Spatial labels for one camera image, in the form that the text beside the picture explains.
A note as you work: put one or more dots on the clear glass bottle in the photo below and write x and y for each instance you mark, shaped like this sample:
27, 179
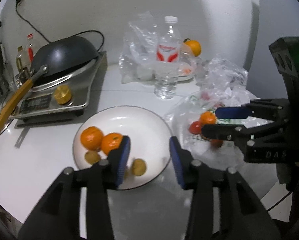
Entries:
20, 60

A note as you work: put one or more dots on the clear plastic water bottle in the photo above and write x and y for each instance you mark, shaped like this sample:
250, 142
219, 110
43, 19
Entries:
167, 80

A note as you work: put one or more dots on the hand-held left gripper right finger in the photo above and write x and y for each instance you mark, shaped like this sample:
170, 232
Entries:
175, 160

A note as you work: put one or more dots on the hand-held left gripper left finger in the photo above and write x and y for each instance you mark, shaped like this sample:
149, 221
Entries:
122, 160

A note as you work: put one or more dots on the red cherry tomato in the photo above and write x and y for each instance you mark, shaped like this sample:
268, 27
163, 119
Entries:
195, 127
215, 143

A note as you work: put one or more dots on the white plate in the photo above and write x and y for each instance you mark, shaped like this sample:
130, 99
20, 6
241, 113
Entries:
139, 130

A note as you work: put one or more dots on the silver induction cooker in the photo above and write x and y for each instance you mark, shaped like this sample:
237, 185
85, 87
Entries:
39, 105

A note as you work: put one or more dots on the mandarin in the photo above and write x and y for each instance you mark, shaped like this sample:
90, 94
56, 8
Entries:
112, 142
207, 118
90, 137

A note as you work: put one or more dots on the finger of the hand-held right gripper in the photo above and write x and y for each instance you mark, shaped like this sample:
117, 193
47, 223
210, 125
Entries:
229, 112
219, 131

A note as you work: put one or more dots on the crumpled clear plastic bag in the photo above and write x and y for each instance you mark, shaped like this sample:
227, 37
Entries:
224, 80

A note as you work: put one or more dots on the green printed plastic bag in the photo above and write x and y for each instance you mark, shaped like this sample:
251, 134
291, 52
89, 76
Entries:
187, 142

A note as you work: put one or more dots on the red cap oil bottle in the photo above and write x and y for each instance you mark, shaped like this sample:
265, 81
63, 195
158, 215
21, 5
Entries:
30, 46

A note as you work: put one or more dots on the large orange with stem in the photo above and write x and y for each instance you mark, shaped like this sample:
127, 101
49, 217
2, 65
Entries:
193, 47

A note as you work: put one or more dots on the large clear plastic bag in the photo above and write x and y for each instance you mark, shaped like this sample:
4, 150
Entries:
137, 55

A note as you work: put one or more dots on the black umbrella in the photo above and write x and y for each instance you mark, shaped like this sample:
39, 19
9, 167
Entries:
1, 55

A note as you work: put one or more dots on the brown longan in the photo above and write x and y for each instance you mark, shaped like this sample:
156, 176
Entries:
92, 156
138, 167

